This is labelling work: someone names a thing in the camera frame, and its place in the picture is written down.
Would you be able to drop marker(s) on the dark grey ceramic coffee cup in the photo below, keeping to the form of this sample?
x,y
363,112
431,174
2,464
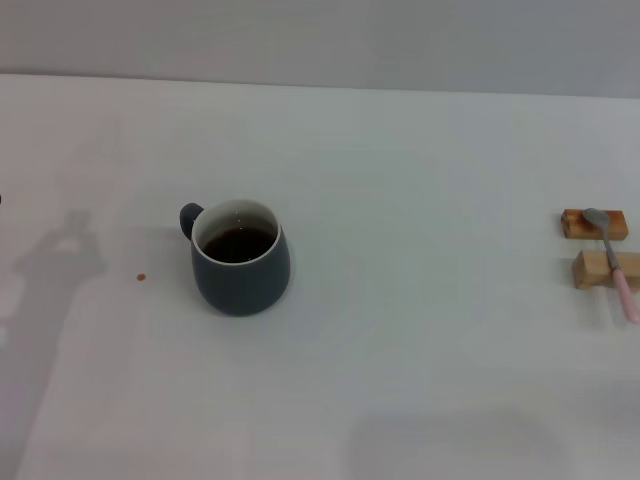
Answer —
x,y
240,285

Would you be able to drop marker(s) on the stained wooden block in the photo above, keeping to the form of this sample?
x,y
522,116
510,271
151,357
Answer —
x,y
575,227

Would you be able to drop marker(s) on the plain light wooden block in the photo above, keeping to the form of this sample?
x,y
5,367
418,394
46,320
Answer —
x,y
590,272

